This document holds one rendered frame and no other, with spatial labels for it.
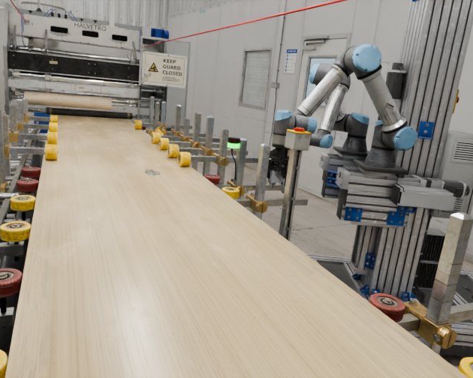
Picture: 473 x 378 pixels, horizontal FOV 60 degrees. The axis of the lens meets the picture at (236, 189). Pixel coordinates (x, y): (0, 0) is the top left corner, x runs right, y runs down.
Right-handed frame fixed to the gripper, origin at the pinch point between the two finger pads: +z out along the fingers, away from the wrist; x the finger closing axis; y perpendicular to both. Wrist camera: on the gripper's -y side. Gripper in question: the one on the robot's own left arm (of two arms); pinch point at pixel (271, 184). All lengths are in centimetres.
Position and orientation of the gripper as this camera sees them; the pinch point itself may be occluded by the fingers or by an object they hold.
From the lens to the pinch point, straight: 194.3
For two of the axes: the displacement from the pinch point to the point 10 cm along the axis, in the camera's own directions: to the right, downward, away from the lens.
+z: -1.0, 9.7, 2.4
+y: 6.8, 2.4, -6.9
